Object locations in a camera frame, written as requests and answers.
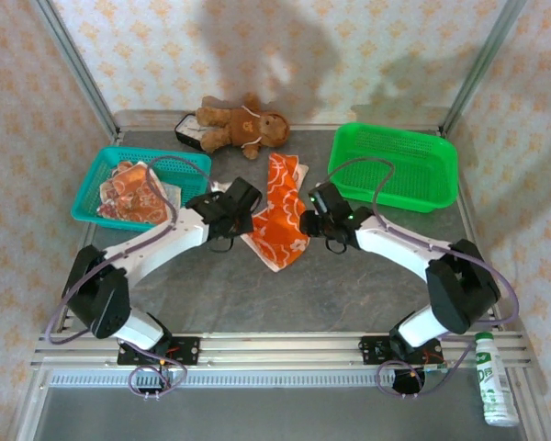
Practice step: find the orange towel with white flowers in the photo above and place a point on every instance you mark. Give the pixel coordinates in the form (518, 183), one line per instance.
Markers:
(280, 216)

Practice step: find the orange towel with animal faces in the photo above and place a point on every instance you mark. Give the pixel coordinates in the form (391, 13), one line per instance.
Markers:
(133, 197)

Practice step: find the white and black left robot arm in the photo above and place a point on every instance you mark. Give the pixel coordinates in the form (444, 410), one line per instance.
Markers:
(165, 248)

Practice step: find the teal plastic basket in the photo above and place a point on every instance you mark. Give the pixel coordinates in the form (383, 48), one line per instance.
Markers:
(183, 161)

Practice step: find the black alarm clock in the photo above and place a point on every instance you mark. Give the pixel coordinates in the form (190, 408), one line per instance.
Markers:
(186, 131)

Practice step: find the brown teddy bear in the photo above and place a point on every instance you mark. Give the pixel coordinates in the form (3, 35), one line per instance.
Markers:
(243, 126)

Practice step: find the green plastic basket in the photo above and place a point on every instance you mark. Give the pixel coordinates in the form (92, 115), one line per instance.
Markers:
(395, 151)

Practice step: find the small green circuit board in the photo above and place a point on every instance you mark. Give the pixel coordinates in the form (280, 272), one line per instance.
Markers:
(436, 367)

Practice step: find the white and green plastic bottle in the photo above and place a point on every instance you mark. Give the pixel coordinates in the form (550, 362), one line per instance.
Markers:
(493, 386)

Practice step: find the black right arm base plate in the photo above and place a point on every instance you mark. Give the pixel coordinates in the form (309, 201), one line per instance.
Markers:
(372, 351)

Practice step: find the aluminium mounting rail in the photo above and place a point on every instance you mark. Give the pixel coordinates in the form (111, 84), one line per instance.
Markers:
(280, 349)

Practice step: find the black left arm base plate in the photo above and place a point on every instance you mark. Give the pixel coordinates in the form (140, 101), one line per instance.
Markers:
(188, 351)

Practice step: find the aluminium frame post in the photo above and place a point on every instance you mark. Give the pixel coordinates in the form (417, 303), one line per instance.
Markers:
(80, 69)
(482, 64)

